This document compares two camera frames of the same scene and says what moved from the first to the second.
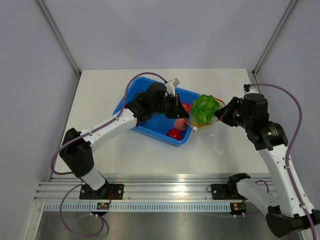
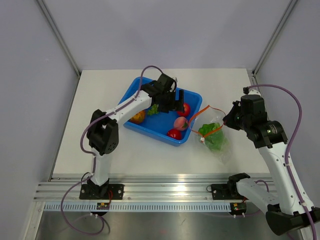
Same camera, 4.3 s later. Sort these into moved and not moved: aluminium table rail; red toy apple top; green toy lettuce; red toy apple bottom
Moved: green toy lettuce
Not moved: red toy apple bottom; aluminium table rail; red toy apple top
